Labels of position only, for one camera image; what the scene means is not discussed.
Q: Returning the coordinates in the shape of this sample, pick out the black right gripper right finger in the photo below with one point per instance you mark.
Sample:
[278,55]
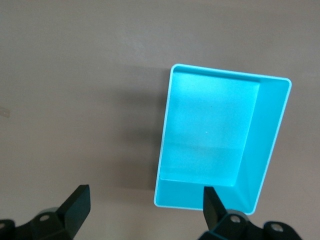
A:
[225,225]

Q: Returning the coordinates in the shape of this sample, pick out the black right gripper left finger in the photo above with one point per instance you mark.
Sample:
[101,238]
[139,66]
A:
[62,220]

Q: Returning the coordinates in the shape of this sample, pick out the blue plastic box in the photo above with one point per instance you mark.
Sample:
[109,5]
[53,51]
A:
[212,125]

